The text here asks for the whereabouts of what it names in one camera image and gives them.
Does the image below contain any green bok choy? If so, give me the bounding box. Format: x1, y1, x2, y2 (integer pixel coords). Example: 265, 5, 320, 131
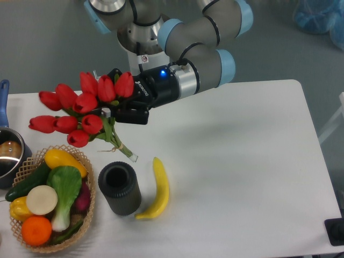
47, 166, 82, 232

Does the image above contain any yellow banana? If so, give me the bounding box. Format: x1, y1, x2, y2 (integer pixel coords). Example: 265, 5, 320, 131
134, 157, 169, 220

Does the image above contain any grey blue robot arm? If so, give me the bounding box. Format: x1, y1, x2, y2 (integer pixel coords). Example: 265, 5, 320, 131
84, 1, 253, 125

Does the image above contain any yellow lemon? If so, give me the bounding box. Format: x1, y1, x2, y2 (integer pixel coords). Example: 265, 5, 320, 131
44, 148, 88, 178

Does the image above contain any black device at table edge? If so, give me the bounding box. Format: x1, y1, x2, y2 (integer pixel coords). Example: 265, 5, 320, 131
324, 190, 344, 247

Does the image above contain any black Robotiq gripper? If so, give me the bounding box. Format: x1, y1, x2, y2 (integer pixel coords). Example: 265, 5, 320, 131
101, 66, 180, 125

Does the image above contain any blue handled saucepan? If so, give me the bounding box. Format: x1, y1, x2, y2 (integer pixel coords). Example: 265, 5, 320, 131
1, 80, 32, 189

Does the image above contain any dark green cucumber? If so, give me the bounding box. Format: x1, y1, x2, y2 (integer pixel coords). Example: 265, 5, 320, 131
5, 161, 51, 202

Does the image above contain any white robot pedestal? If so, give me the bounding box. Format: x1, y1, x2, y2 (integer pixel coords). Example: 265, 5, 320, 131
92, 13, 173, 81

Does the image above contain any blue plastic bag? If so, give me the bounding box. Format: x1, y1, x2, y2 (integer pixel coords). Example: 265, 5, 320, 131
293, 1, 343, 50

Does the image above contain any white frame at right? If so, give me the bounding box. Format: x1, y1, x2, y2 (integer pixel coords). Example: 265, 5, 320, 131
318, 92, 343, 145

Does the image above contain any woven wicker basket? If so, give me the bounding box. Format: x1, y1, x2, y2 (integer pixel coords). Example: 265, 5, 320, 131
10, 145, 96, 253

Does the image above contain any green chili pepper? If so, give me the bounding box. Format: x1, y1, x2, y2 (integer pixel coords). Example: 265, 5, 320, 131
50, 220, 83, 245

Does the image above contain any red tulip bouquet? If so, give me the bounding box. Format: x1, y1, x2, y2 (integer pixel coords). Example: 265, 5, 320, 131
28, 72, 138, 162

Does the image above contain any dark grey ribbed vase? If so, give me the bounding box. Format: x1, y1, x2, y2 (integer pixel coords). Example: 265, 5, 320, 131
98, 161, 141, 216

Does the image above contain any purple red radish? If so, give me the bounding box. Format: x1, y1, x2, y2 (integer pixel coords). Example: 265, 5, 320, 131
74, 181, 91, 212

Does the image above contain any yellow bell pepper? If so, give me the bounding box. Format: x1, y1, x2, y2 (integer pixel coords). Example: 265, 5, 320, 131
10, 196, 33, 222

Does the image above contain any orange fruit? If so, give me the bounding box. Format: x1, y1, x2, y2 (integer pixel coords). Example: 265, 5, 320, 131
21, 216, 52, 246

